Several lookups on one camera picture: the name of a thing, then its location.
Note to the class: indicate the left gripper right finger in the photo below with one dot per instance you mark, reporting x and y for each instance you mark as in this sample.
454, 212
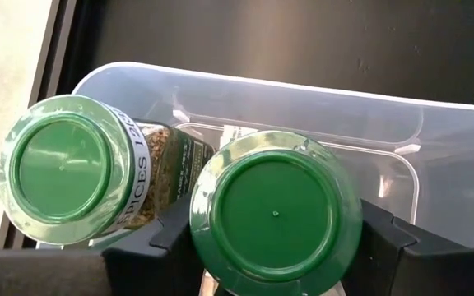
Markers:
426, 271

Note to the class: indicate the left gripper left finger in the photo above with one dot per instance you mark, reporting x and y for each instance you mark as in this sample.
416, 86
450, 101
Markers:
97, 275

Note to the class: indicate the green-lid glass spice jar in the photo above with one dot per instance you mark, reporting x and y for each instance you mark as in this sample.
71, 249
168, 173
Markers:
276, 214
64, 168

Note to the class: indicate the clear plastic bin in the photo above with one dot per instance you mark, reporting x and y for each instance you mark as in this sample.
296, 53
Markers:
303, 107

